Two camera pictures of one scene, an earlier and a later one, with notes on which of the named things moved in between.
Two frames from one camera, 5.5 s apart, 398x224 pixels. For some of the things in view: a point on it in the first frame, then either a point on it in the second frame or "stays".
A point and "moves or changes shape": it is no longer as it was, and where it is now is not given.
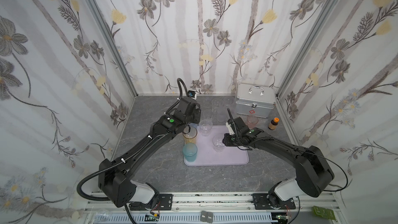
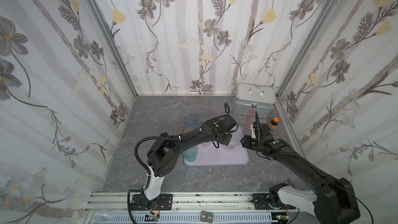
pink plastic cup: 252,120 stays
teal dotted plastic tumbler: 189,151 stays
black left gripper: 193,115 to 225,137
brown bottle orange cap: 272,126 stays
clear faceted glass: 205,126 moves or changes shape
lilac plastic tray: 207,155 stays
